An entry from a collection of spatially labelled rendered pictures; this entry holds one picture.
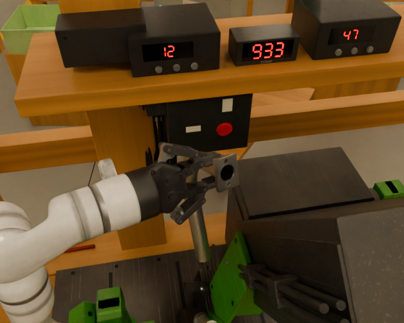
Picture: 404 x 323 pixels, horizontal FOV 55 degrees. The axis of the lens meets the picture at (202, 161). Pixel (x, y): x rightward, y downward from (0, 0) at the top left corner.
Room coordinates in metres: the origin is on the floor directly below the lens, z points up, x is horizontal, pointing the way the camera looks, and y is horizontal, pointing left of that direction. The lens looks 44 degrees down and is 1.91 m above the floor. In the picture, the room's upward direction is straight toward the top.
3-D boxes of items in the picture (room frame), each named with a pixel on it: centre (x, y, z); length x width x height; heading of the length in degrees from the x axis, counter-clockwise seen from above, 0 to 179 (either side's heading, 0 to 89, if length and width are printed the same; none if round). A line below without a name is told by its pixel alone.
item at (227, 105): (0.67, -0.01, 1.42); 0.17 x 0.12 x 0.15; 100
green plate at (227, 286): (0.41, -0.09, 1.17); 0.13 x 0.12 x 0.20; 100
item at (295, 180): (0.64, -0.23, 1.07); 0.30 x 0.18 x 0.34; 100
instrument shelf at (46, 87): (0.74, -0.10, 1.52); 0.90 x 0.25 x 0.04; 100
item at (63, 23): (0.65, 0.17, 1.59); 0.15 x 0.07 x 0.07; 100
